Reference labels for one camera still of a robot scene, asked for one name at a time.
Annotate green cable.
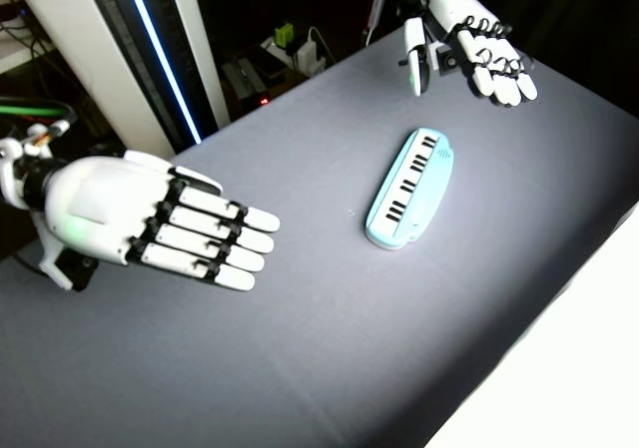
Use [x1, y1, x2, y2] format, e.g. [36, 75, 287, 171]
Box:
[0, 97, 76, 120]

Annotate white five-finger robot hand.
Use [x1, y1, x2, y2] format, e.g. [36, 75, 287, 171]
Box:
[43, 149, 282, 292]
[402, 0, 540, 108]

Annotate light blue toy piano keyboard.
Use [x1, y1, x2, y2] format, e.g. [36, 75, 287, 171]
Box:
[364, 127, 455, 251]

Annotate grey table cloth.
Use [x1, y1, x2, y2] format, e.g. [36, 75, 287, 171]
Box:
[0, 21, 639, 448]

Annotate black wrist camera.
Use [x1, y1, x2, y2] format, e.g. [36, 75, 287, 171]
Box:
[37, 227, 100, 293]
[427, 41, 461, 76]

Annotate white power strip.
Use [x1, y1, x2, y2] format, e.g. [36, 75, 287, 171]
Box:
[259, 38, 328, 76]

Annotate black box with red light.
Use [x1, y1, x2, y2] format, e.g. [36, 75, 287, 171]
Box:
[222, 58, 301, 116]

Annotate white column with blue light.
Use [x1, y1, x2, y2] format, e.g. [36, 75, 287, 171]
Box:
[7, 0, 231, 160]

